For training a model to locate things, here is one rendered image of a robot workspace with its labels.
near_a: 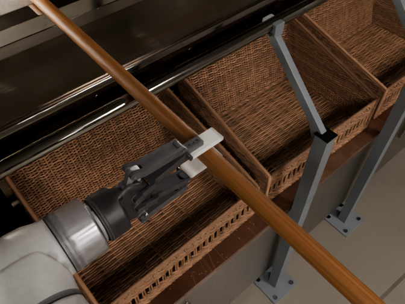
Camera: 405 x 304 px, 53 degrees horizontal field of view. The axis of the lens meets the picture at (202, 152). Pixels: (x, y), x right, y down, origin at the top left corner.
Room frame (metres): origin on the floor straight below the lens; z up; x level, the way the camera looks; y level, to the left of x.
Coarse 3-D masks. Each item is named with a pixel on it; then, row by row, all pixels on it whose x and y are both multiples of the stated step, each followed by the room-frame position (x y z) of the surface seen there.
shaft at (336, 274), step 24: (48, 0) 0.88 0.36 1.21; (72, 24) 0.77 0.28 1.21; (96, 48) 0.69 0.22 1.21; (120, 72) 0.61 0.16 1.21; (144, 96) 0.55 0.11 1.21; (168, 120) 0.49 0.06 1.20; (216, 168) 0.39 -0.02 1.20; (240, 192) 0.34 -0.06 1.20; (264, 216) 0.30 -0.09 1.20; (288, 216) 0.30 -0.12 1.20; (288, 240) 0.27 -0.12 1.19; (312, 240) 0.26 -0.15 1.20; (312, 264) 0.23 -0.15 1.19; (336, 264) 0.23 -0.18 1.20; (336, 288) 0.20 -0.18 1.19; (360, 288) 0.19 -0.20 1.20
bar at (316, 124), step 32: (320, 0) 0.94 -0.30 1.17; (256, 32) 0.80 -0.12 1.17; (192, 64) 0.68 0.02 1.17; (288, 64) 0.79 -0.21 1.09; (128, 96) 0.58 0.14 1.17; (64, 128) 0.50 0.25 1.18; (320, 128) 0.69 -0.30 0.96; (384, 128) 0.99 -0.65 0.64; (0, 160) 0.42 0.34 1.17; (32, 160) 0.44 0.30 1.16; (320, 160) 0.66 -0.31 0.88; (352, 192) 0.99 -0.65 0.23; (352, 224) 0.96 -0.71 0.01; (288, 256) 0.67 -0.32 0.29; (288, 288) 0.65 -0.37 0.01
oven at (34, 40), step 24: (120, 0) 1.00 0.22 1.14; (288, 0) 1.47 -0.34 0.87; (240, 24) 1.30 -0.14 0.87; (0, 48) 0.78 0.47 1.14; (24, 48) 0.82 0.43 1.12; (192, 48) 1.15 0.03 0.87; (144, 72) 1.02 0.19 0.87; (96, 96) 0.91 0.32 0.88; (48, 120) 0.81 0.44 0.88; (0, 144) 0.72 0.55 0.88; (0, 216) 0.65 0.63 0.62
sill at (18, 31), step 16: (64, 0) 0.92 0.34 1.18; (80, 0) 0.93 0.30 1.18; (96, 0) 0.95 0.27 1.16; (112, 0) 0.98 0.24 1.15; (0, 16) 0.85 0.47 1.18; (16, 16) 0.85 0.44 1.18; (32, 16) 0.85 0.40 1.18; (0, 32) 0.79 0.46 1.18; (16, 32) 0.81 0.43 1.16; (32, 32) 0.84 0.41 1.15
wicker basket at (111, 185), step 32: (160, 96) 1.00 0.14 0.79; (160, 128) 0.96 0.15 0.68; (192, 128) 0.89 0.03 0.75; (64, 160) 0.75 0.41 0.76; (96, 160) 0.80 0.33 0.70; (128, 160) 0.85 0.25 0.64; (32, 192) 0.66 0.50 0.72; (192, 192) 0.75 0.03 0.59; (224, 192) 0.75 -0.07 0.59; (160, 224) 0.63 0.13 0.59; (224, 224) 0.58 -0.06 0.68; (128, 256) 0.53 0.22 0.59; (160, 256) 0.53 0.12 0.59; (192, 256) 0.51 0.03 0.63; (96, 288) 0.43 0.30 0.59; (128, 288) 0.38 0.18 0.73; (160, 288) 0.43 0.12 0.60
